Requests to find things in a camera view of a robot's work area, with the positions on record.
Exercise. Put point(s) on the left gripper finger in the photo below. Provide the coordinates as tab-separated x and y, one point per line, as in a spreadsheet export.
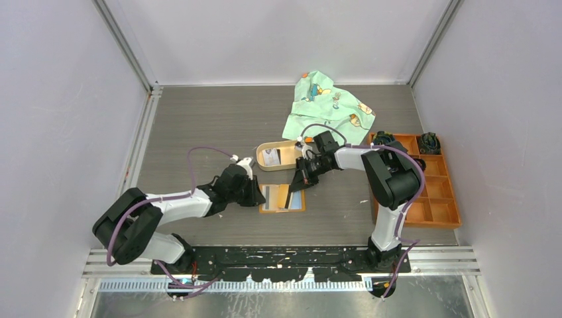
254	200
255	188

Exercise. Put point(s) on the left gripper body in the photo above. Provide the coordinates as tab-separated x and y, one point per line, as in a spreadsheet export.
240	195

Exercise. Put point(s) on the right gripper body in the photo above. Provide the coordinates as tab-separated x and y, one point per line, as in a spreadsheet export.
311	168

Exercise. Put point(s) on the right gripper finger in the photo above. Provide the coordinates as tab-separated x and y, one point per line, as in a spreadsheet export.
299	181
310	182

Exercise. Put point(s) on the orange leather card holder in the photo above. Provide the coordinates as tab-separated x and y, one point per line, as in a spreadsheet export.
279	200

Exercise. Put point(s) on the credit card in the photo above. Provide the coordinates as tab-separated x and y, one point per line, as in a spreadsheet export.
271	157

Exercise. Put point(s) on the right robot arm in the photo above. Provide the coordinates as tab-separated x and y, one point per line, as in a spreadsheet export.
394	177

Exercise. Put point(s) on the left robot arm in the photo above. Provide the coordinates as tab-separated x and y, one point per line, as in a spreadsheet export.
129	228

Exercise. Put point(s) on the beige oval tray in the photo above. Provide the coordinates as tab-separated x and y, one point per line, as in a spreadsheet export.
281	155

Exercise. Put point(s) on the green cartoon cloth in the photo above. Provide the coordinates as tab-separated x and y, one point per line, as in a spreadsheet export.
318	103

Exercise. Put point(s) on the dark bundle in corner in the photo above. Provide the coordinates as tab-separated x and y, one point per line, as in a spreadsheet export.
429	144

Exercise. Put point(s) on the orange compartment organizer box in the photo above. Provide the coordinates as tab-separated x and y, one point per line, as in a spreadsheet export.
436	207

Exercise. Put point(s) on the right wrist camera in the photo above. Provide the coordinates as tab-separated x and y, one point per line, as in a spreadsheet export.
302	146

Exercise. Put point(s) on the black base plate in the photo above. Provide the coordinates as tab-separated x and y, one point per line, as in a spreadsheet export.
280	264

